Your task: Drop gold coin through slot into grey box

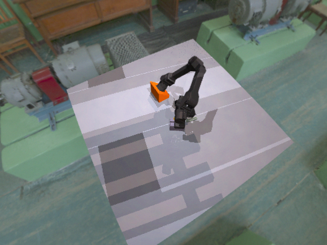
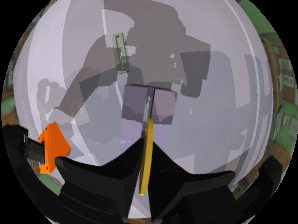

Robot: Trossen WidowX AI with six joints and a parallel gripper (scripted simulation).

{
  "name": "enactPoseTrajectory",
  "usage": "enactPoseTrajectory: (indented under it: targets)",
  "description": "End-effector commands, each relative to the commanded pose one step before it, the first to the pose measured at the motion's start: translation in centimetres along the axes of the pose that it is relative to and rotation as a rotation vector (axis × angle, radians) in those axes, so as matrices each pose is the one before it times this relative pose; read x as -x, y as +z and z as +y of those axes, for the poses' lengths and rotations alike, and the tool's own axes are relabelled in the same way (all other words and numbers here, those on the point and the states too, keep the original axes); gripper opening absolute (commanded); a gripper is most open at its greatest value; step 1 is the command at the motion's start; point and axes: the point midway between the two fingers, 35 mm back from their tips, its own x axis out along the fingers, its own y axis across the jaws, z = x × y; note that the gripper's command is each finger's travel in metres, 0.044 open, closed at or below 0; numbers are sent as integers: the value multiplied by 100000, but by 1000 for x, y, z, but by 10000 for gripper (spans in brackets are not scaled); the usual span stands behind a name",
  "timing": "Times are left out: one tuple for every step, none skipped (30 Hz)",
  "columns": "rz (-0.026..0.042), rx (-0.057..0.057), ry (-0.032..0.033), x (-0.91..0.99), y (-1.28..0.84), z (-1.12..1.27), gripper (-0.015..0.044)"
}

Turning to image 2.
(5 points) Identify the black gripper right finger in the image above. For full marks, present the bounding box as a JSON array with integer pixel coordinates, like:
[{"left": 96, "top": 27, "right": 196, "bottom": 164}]
[{"left": 148, "top": 141, "right": 235, "bottom": 222}]

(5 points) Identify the gold coin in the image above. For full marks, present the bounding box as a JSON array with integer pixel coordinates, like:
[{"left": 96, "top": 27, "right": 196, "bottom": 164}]
[{"left": 138, "top": 117, "right": 153, "bottom": 196}]

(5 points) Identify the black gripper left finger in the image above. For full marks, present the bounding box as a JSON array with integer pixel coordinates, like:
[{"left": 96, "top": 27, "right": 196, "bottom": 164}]
[{"left": 55, "top": 139, "right": 144, "bottom": 220}]

